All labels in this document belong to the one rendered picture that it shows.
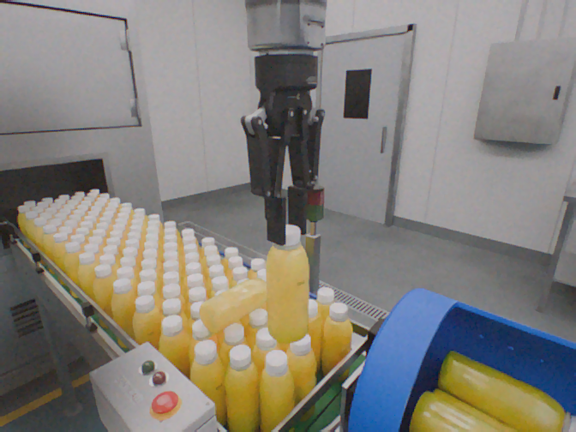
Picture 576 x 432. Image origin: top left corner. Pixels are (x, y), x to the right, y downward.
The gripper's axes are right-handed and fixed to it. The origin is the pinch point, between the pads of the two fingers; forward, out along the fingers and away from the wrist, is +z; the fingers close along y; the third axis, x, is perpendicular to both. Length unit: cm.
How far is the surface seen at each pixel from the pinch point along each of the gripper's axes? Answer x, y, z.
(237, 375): 7.6, -5.0, 31.3
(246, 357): 7.3, -3.0, 28.3
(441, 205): 77, 342, 112
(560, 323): -44, 242, 145
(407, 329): -16.9, 5.3, 13.6
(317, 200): 28, 45, 16
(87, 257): 72, -7, 30
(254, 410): 5.5, -3.4, 39.6
